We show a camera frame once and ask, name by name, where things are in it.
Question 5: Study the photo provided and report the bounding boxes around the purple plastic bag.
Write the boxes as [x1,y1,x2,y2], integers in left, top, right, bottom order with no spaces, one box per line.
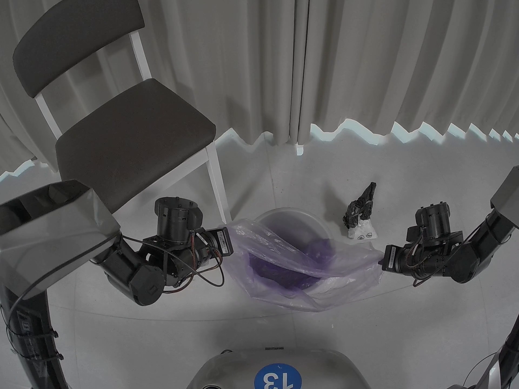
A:
[225,216,385,313]

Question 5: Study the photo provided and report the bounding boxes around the black plastic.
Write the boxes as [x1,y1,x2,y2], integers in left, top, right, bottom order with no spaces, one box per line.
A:
[342,182,377,231]

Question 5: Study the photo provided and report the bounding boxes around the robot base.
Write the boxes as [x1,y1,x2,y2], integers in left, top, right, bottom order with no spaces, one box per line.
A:
[190,346,372,389]

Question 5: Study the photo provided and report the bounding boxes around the white trash bin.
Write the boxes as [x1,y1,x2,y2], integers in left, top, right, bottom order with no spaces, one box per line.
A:
[253,206,331,254]

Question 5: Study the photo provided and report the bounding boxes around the white printed wrapper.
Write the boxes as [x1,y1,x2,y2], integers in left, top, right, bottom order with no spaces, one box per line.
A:
[347,216,376,240]

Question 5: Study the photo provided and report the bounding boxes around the dark grey padded chair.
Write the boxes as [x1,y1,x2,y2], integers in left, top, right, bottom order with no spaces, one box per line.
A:
[12,0,233,224]

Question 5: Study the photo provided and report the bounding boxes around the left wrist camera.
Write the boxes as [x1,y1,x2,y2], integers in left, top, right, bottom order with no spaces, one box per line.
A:
[199,226,235,259]

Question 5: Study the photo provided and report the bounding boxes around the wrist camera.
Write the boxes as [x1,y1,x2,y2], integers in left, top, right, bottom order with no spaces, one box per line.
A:
[382,244,409,275]
[199,226,235,259]

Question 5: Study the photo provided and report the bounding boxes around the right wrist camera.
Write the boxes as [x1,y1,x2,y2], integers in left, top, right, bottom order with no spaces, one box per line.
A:
[382,244,409,275]

